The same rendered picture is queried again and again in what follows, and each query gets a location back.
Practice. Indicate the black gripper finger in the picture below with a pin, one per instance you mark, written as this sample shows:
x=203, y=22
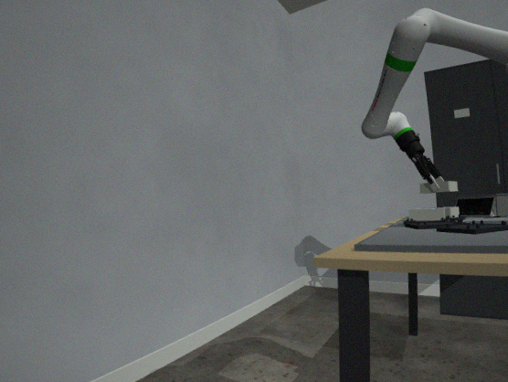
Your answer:
x=434, y=172
x=422, y=168

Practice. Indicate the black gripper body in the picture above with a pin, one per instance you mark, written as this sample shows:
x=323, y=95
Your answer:
x=415, y=149

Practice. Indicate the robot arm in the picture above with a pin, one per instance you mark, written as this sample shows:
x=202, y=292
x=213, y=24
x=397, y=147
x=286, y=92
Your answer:
x=408, y=40

